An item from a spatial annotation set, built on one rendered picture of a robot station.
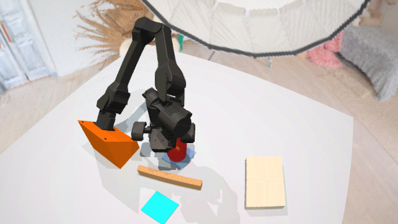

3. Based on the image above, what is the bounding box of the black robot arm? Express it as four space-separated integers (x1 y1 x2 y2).
93 16 192 153

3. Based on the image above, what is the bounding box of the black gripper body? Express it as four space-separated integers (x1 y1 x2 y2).
131 120 195 143

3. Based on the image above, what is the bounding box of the red cup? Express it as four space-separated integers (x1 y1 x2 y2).
167 138 187 162

